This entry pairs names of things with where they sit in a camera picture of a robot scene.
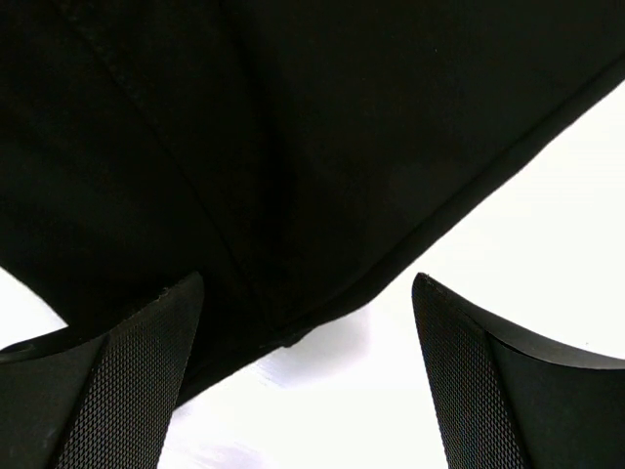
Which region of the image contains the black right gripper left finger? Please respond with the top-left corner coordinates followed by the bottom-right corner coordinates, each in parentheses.
top-left (1, 273), bottom-right (204, 468)

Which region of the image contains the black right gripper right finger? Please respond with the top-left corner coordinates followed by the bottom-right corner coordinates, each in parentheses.
top-left (412, 274), bottom-right (624, 468)

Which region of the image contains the black skirt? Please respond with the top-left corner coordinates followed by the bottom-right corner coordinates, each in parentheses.
top-left (1, 1), bottom-right (624, 399)

